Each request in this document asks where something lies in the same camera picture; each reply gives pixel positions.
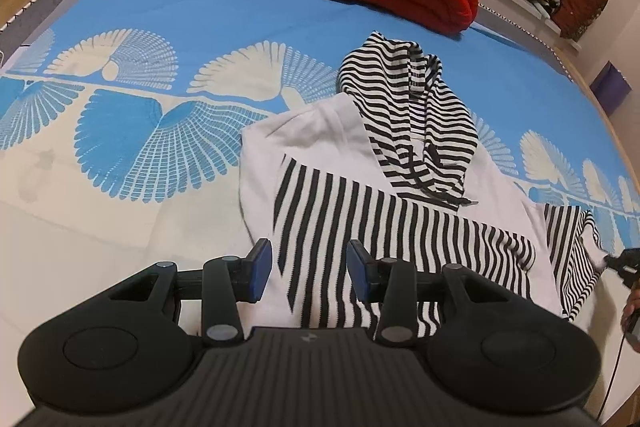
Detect dark red bag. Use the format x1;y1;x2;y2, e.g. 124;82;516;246
552;0;611;40

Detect purple box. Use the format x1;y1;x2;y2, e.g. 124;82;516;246
590;61;632;114

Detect blue fan-patterned bed sheet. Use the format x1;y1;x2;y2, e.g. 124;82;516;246
0;0;640;427

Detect black white striped hoodie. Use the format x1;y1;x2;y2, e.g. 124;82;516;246
238;31;614;341

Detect person's right hand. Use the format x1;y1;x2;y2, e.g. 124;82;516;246
621;284;640;336

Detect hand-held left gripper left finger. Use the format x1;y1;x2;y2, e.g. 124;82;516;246
106;238;274;348

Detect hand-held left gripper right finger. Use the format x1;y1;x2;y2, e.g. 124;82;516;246
346;238;507;351

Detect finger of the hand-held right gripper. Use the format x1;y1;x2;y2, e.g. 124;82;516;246
603;248;640;289

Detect black cable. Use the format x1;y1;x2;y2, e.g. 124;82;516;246
596;331;629;427

